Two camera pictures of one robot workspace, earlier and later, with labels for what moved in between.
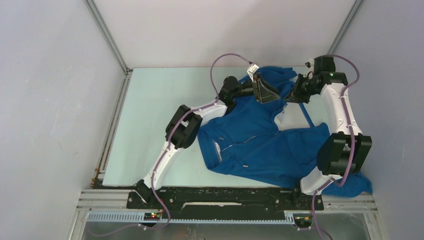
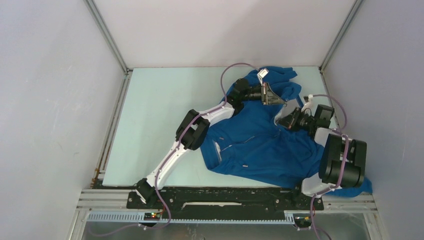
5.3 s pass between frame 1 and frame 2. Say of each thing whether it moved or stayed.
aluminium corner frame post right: stayed
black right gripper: moved
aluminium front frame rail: stayed
